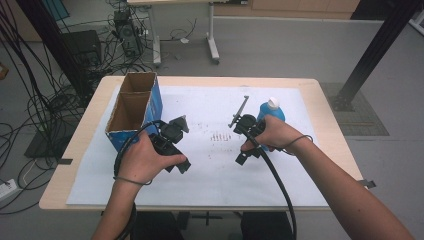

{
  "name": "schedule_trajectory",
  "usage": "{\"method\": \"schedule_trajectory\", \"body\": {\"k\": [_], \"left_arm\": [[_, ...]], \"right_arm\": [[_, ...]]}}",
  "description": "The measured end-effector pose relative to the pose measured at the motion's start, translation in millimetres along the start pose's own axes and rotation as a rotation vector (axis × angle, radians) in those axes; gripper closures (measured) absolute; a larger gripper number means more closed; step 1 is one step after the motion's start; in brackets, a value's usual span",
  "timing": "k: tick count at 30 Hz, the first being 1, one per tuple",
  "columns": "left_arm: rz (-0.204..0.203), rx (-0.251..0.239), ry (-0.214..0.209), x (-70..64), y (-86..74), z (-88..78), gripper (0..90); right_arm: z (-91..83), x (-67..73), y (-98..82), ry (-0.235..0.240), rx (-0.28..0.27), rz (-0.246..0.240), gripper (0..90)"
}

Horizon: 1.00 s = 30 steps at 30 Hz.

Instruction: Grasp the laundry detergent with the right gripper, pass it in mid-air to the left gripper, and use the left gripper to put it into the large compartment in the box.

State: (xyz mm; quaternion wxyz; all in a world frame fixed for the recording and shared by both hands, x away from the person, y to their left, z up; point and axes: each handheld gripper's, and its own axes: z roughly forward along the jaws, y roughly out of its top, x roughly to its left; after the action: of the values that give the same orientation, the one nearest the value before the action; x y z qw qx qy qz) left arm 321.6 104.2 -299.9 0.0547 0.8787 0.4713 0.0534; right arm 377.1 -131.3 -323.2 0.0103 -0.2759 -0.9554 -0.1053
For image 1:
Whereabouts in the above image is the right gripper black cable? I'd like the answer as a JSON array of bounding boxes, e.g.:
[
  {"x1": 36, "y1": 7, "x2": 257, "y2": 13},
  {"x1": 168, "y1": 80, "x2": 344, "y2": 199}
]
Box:
[{"x1": 238, "y1": 126, "x2": 298, "y2": 240}]

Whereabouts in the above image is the black metal post with foot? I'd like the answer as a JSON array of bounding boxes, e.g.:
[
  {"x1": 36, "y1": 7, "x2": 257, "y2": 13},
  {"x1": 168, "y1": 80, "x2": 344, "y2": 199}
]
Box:
[{"x1": 331, "y1": 0, "x2": 423, "y2": 113}]

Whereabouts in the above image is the blue bottle with white cap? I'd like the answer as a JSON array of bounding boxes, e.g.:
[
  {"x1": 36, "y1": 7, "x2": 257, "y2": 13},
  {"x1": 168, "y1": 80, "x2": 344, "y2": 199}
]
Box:
[{"x1": 255, "y1": 96, "x2": 287, "y2": 124}]

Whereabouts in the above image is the wooden cabinet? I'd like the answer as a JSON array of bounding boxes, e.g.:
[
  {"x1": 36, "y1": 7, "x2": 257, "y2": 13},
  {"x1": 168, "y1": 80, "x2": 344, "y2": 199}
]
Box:
[{"x1": 213, "y1": 0, "x2": 361, "y2": 20}]

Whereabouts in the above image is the black computer tower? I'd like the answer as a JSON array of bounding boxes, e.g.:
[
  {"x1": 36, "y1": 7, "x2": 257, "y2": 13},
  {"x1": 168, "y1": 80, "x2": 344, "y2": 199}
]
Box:
[{"x1": 113, "y1": 9, "x2": 145, "y2": 58}]

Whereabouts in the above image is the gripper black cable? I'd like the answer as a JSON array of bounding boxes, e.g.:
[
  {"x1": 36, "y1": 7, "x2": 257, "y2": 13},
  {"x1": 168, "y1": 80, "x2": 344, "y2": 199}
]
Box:
[
  {"x1": 113, "y1": 119, "x2": 166, "y2": 240},
  {"x1": 238, "y1": 126, "x2": 298, "y2": 240}
]

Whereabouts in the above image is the white power strip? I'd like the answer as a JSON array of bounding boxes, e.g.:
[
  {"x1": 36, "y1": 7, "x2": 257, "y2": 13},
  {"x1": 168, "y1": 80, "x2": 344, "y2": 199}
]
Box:
[{"x1": 0, "y1": 178, "x2": 18, "y2": 202}]

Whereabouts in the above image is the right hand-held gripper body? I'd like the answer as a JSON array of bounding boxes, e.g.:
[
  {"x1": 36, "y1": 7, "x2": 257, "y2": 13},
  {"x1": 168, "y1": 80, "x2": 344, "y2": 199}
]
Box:
[{"x1": 228, "y1": 95, "x2": 267, "y2": 138}]

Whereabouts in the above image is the grey floor grate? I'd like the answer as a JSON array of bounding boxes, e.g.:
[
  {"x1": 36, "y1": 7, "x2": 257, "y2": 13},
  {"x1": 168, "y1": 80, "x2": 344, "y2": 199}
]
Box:
[{"x1": 319, "y1": 82, "x2": 390, "y2": 137}]

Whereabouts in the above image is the white desk frame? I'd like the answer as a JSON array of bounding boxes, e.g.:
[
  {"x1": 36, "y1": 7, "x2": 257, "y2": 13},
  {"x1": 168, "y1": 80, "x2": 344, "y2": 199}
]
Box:
[{"x1": 126, "y1": 0, "x2": 249, "y2": 66}]

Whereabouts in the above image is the dark metal post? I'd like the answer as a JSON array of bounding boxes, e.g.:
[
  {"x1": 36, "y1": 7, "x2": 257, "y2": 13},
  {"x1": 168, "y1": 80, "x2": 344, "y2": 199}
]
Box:
[{"x1": 14, "y1": 0, "x2": 93, "y2": 101}]

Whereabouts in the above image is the dark floor plate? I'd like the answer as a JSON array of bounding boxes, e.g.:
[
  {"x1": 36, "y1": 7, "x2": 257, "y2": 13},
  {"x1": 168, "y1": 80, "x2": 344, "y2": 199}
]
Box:
[{"x1": 23, "y1": 129, "x2": 79, "y2": 160}]

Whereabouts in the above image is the thin grey wrist cord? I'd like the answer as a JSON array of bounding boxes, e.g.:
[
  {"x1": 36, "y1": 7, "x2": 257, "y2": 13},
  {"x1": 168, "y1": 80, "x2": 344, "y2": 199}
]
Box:
[
  {"x1": 279, "y1": 134, "x2": 314, "y2": 157},
  {"x1": 112, "y1": 175, "x2": 153, "y2": 186}
]

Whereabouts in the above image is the person's left hand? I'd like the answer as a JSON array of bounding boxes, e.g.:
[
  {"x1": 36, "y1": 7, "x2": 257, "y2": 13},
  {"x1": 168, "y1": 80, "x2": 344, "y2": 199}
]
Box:
[{"x1": 117, "y1": 130, "x2": 188, "y2": 185}]

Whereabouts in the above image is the blue cardboard box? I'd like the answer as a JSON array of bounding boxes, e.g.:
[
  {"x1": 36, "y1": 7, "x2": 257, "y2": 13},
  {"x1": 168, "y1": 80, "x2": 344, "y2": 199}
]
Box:
[{"x1": 105, "y1": 71, "x2": 164, "y2": 154}]

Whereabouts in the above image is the person's leg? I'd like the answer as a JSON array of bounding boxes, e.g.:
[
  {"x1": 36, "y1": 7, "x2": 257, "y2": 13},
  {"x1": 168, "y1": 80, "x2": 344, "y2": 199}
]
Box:
[
  {"x1": 240, "y1": 211, "x2": 296, "y2": 240},
  {"x1": 129, "y1": 210, "x2": 186, "y2": 240}
]

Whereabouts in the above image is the person's right hand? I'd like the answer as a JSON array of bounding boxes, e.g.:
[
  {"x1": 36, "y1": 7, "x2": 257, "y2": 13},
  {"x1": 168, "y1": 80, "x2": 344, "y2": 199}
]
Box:
[{"x1": 240, "y1": 114, "x2": 303, "y2": 154}]

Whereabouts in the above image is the thin grey left wrist cord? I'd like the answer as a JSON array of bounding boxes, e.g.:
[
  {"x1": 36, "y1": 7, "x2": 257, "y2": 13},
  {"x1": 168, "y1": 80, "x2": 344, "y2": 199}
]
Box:
[{"x1": 112, "y1": 175, "x2": 153, "y2": 186}]

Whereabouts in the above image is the thin grey right wrist cord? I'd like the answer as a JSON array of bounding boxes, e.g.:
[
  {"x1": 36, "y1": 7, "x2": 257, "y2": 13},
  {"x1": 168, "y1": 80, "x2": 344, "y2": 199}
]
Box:
[{"x1": 279, "y1": 134, "x2": 314, "y2": 157}]

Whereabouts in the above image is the tangle of black floor cables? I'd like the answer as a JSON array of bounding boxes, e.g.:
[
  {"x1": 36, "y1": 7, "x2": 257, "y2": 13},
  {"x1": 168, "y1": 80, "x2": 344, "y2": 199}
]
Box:
[{"x1": 0, "y1": 0, "x2": 154, "y2": 214}]

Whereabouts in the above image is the teal panel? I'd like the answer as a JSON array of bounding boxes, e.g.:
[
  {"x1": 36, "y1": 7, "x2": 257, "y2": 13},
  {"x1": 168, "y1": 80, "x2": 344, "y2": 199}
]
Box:
[{"x1": 41, "y1": 0, "x2": 71, "y2": 22}]

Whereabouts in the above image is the white paper mat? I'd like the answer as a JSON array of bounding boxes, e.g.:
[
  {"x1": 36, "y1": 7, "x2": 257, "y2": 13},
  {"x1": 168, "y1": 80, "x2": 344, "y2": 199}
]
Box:
[{"x1": 65, "y1": 85, "x2": 329, "y2": 208}]

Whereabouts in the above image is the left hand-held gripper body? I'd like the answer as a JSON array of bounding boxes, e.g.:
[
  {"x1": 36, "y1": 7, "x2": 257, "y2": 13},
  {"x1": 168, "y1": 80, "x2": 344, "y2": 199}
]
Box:
[{"x1": 148, "y1": 114, "x2": 190, "y2": 162}]

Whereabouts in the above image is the black equipment case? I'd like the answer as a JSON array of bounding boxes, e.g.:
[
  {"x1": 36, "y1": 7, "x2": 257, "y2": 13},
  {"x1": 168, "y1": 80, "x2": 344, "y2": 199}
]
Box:
[{"x1": 61, "y1": 29, "x2": 103, "y2": 68}]

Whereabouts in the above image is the person's left leg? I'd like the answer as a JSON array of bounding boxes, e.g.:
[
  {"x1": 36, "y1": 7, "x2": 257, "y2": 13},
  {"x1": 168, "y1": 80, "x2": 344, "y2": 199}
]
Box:
[{"x1": 129, "y1": 210, "x2": 186, "y2": 240}]

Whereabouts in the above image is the person's right leg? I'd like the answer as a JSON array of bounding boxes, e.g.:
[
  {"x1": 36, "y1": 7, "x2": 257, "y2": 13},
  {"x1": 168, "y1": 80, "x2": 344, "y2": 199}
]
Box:
[{"x1": 240, "y1": 211, "x2": 296, "y2": 240}]

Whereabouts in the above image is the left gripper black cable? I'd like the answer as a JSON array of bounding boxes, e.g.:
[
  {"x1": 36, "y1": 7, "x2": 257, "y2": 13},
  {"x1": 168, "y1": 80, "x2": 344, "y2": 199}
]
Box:
[{"x1": 113, "y1": 119, "x2": 166, "y2": 240}]

